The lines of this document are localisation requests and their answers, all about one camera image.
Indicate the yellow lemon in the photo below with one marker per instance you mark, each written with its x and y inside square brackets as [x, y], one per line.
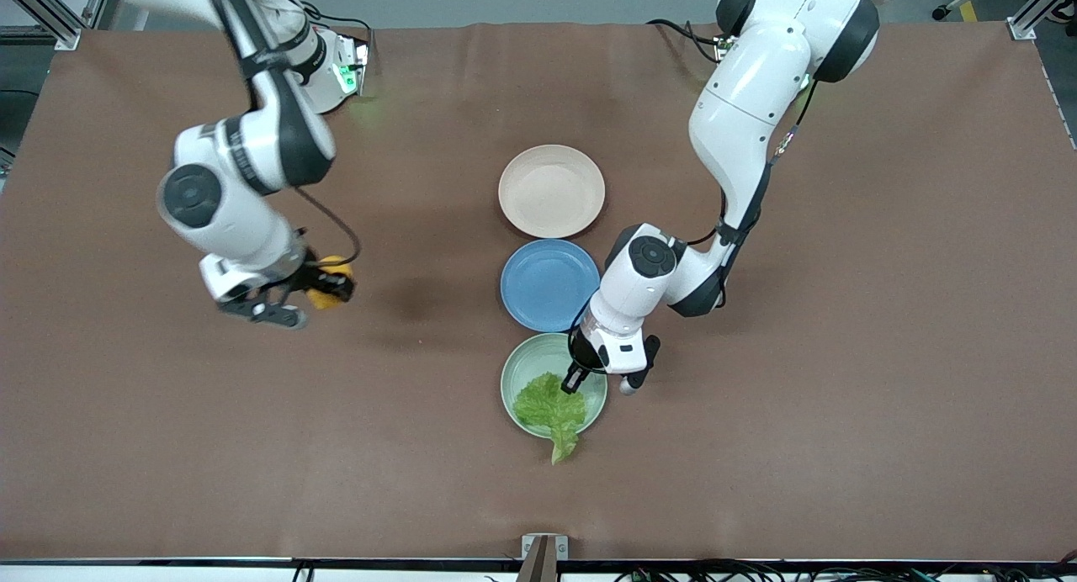
[330, 303]

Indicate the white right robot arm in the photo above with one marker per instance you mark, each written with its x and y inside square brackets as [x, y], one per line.
[244, 153]

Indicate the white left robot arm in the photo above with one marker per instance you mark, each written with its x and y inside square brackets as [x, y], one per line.
[749, 111]

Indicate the green lettuce leaf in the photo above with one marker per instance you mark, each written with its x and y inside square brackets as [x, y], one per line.
[551, 410]

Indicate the green round plate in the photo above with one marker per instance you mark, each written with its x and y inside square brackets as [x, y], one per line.
[526, 363]

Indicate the blue round plate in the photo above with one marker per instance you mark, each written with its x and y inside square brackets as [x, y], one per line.
[547, 283]

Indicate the beige round plate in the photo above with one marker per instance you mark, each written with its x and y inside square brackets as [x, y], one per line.
[551, 191]

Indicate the brown table cover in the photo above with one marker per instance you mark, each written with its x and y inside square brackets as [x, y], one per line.
[168, 439]

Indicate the metal table edge bracket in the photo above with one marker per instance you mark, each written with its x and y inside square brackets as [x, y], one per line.
[543, 557]

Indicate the aluminium frame profile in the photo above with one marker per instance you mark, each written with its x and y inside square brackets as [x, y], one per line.
[42, 10]
[1039, 10]

